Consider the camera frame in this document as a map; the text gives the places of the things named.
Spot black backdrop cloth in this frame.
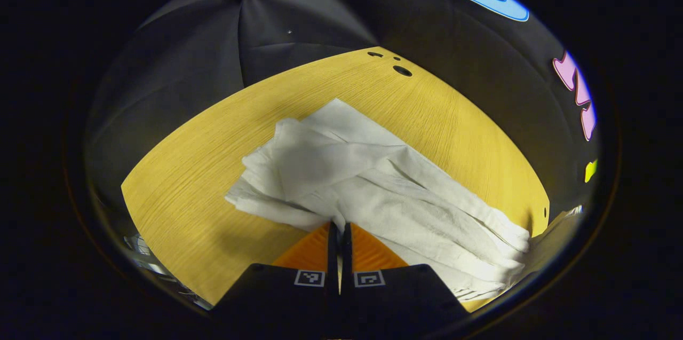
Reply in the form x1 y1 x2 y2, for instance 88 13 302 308
84 0 602 223

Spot white jeans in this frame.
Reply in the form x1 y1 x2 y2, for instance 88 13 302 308
224 97 532 302

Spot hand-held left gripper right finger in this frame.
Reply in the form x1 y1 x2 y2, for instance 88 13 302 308
341 222 471 326

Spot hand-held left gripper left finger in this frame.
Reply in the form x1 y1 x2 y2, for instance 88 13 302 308
212 222 340 326

